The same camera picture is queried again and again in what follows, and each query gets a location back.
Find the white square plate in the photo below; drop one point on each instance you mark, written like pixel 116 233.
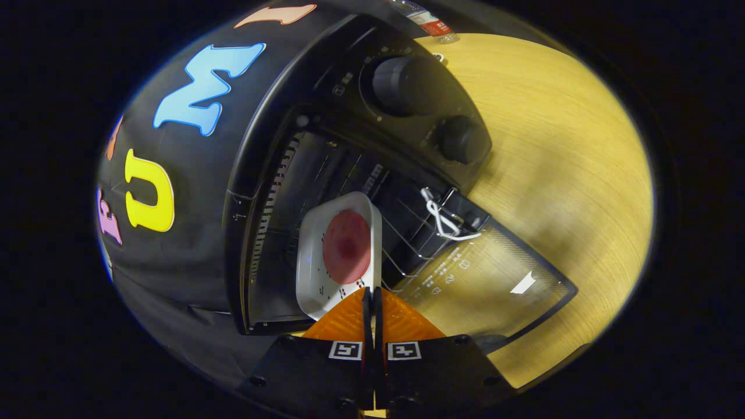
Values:
pixel 311 267

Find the clear plastic water bottle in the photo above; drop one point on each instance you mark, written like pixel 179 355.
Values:
pixel 433 24

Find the metal oven rack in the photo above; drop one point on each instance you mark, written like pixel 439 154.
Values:
pixel 401 233

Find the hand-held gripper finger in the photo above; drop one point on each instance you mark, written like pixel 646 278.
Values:
pixel 378 326
pixel 367 326

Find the pink round ham slice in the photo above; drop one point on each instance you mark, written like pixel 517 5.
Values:
pixel 346 247

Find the black toaster oven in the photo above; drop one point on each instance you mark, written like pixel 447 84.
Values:
pixel 407 87

